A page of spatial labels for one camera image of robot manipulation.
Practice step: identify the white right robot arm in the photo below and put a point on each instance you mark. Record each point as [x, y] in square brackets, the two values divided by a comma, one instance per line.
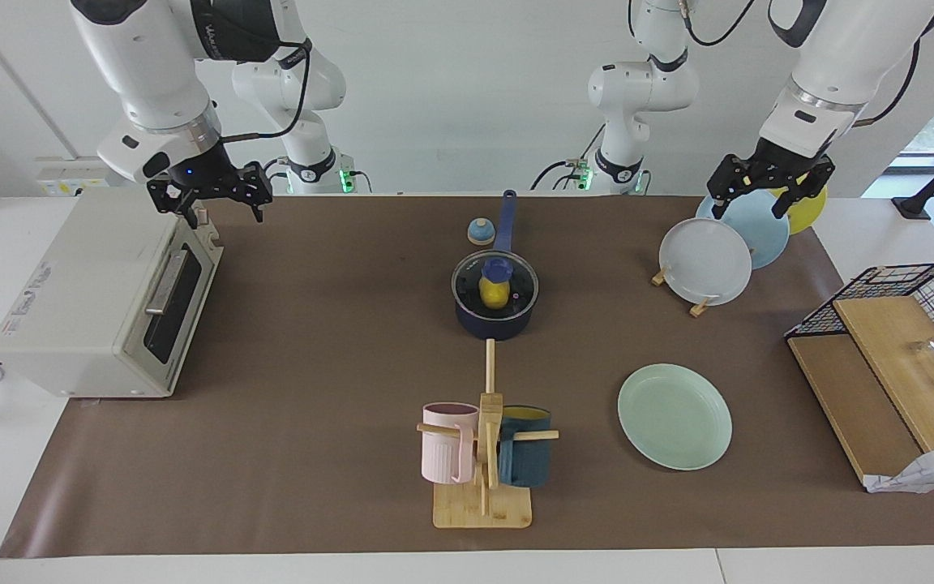
[151, 65]

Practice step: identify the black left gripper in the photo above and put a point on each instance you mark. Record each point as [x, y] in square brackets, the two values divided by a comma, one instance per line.
[775, 166]

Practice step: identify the light blue plate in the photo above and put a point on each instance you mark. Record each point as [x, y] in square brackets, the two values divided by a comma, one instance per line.
[763, 231]

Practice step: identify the light wooden board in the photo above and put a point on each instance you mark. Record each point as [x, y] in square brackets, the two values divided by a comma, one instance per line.
[897, 357]

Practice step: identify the brown table mat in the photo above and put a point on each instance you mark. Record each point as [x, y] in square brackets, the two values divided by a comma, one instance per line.
[337, 308]

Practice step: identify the white power strip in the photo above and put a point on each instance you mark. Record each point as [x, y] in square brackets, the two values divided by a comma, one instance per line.
[62, 186]

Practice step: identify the pink ribbed mug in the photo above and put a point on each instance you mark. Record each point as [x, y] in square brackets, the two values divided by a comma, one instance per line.
[444, 446]

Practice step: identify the dark teal mug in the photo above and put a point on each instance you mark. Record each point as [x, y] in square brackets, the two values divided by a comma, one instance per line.
[528, 458]

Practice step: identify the beige toaster oven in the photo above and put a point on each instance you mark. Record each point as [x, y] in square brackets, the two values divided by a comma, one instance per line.
[86, 300]

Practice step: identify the glass lid with blue knob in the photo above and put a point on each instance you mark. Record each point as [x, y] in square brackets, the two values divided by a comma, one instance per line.
[496, 266]

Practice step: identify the small blue round timer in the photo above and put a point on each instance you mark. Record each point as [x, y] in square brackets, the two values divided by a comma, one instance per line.
[480, 234]

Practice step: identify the wooden mug tree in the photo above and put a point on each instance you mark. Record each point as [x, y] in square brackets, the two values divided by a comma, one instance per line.
[483, 507]

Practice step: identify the pale green plate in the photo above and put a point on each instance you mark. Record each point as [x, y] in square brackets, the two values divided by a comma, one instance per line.
[674, 418]

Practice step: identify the light grey plate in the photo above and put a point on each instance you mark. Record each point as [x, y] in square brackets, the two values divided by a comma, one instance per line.
[704, 264]

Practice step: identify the dark wooden board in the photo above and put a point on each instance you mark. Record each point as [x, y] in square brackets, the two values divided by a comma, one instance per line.
[848, 397]

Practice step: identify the yellow plate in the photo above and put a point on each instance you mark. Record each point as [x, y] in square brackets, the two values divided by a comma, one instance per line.
[809, 216]

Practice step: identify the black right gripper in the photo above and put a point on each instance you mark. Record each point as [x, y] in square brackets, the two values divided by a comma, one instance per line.
[207, 174]

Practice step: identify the dark blue saucepan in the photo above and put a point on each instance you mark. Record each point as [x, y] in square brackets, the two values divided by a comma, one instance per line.
[495, 326]

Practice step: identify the wooden plate rack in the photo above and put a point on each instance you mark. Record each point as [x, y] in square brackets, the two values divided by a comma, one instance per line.
[700, 307]

